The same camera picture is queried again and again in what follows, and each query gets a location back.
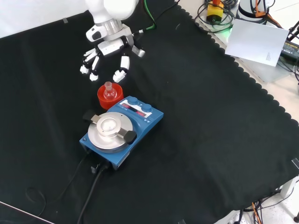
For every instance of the black bench cloth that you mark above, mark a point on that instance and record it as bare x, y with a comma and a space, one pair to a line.
198, 116

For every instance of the pale board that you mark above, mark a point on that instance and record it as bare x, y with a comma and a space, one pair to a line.
254, 42

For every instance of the blue-base heater with steel plate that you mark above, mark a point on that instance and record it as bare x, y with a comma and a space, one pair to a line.
149, 121

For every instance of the clear cloth clip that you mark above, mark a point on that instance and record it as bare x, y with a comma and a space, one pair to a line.
66, 21
181, 221
295, 163

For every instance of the clear round-bottom flask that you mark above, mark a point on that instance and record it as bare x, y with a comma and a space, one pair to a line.
109, 94

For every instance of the white bench leg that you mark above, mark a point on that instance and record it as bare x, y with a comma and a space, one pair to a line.
288, 187

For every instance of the black power adapter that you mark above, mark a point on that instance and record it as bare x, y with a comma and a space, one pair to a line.
290, 49

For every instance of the yellow stop button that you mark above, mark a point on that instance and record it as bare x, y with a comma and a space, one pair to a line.
215, 14

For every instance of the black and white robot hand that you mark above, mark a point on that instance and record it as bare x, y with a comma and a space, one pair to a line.
109, 47

